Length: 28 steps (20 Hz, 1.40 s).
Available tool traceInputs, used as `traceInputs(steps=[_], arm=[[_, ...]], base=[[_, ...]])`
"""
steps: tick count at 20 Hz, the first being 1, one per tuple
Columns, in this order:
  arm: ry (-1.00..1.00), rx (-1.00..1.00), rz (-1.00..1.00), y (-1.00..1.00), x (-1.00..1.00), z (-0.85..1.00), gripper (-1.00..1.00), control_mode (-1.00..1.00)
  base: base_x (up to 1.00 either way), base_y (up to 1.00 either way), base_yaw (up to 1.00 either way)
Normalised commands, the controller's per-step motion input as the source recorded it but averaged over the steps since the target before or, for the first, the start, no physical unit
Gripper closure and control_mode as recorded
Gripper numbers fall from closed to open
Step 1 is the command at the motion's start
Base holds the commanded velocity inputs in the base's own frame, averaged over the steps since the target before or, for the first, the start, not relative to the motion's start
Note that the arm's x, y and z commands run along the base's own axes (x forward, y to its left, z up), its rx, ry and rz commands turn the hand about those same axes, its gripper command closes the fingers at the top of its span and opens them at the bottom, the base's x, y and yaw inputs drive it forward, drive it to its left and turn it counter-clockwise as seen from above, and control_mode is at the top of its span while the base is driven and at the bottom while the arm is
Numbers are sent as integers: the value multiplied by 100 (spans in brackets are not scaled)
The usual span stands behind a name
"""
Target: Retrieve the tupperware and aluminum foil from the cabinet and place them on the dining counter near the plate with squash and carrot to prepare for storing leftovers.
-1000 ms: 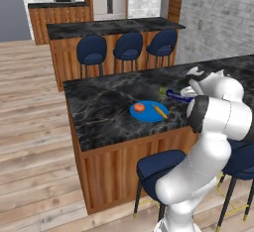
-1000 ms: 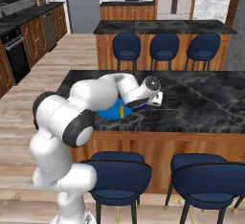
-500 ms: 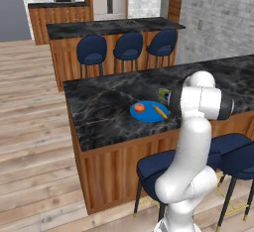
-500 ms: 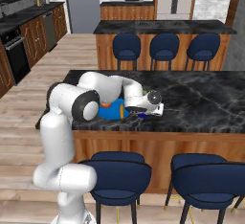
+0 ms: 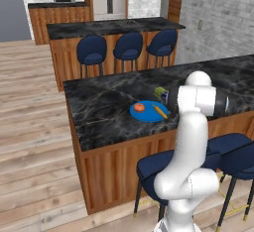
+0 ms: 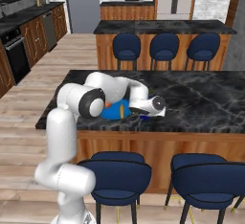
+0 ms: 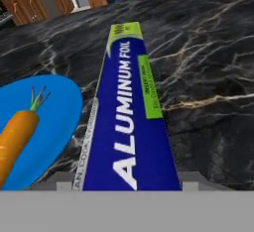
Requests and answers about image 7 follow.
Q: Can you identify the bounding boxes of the blue plate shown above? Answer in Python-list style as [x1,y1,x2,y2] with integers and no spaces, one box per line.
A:
[0,74,84,191]

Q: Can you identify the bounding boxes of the blue aluminum foil box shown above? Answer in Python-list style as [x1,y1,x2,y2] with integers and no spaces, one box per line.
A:
[71,21,183,191]

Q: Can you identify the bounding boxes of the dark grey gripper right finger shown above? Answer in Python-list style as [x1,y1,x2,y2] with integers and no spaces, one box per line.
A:
[179,171,232,192]

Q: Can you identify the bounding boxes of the orange carrot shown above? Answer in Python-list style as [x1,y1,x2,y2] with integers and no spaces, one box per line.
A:
[0,84,52,189]

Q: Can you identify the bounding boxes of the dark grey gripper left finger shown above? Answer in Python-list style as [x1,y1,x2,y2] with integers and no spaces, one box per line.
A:
[31,171,77,192]

